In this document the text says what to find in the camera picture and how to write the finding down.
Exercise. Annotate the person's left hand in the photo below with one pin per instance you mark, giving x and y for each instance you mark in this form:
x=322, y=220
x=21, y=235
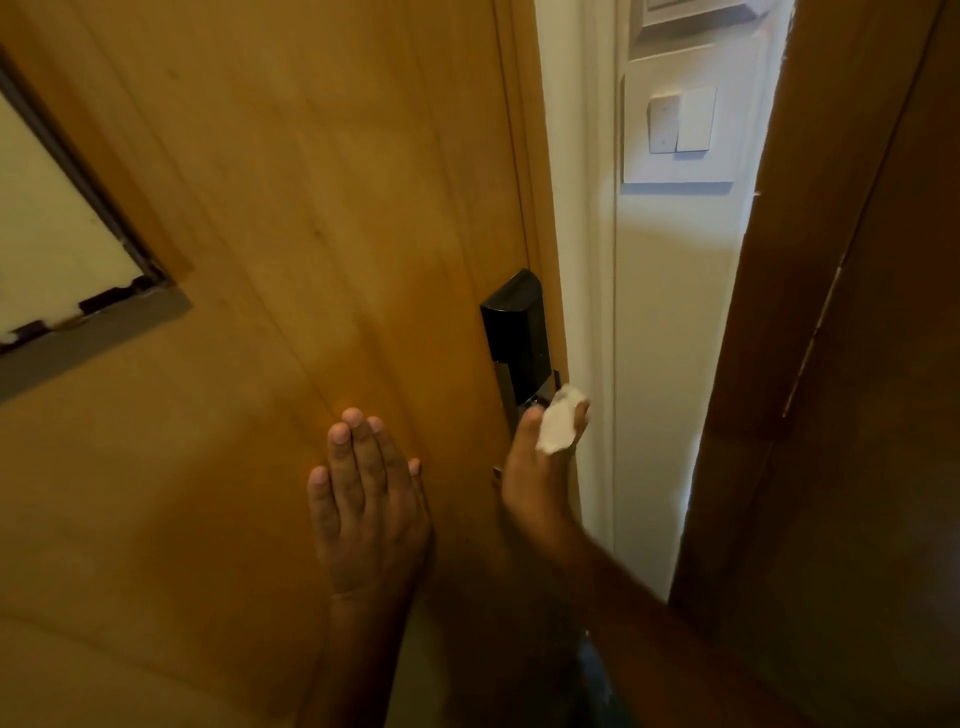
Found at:
x=371, y=536

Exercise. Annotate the person's right hand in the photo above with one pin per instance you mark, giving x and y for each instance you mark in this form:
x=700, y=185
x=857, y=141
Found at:
x=536, y=491

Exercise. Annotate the person's left middle finger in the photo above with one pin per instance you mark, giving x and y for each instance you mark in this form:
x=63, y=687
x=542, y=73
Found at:
x=367, y=454

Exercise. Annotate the person's left thumb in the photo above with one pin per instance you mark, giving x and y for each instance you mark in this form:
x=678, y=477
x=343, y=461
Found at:
x=420, y=491

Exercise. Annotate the person's right thumb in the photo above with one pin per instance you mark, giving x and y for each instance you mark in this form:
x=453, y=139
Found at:
x=527, y=442

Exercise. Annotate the person's left little finger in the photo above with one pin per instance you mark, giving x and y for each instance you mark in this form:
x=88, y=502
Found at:
x=323, y=499

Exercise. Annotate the white tissue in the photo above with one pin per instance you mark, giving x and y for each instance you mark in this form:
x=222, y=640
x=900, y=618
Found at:
x=559, y=424

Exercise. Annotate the light wooden door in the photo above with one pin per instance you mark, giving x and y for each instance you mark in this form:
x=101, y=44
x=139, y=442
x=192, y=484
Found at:
x=300, y=187

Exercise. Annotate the person's left forearm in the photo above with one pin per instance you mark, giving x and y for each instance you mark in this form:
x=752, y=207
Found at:
x=360, y=660

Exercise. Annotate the person's right forearm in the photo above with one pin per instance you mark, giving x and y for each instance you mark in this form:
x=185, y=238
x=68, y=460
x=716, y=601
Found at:
x=660, y=645

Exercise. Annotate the black electronic door lock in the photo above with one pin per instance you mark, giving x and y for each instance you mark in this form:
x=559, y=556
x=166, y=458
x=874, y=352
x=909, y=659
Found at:
x=517, y=337

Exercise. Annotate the blue denim trousers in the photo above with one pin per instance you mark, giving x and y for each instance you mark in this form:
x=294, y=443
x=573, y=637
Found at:
x=600, y=690

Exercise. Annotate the brown wooden door frame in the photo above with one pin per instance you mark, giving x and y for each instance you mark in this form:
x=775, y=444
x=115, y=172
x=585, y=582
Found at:
x=840, y=375

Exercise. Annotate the white double light switch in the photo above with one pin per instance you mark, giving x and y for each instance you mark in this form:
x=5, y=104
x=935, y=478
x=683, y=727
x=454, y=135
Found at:
x=682, y=142

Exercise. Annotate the frosted door window grey frame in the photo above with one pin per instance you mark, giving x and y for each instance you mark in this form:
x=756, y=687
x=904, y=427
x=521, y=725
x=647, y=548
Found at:
x=52, y=247

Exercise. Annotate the white wall plate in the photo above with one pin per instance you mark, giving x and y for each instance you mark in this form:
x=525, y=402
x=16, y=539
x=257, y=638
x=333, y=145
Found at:
x=690, y=11

